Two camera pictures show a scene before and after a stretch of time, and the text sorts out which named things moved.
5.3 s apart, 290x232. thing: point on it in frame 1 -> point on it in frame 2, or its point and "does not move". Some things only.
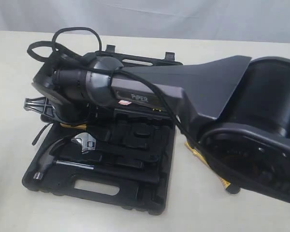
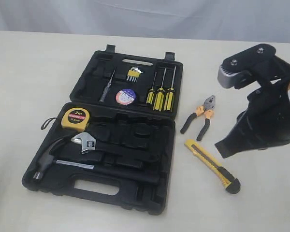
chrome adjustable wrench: [87, 140] does not move
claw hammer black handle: [48, 161] does not move
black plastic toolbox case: [117, 155] does not move
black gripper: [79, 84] -> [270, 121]
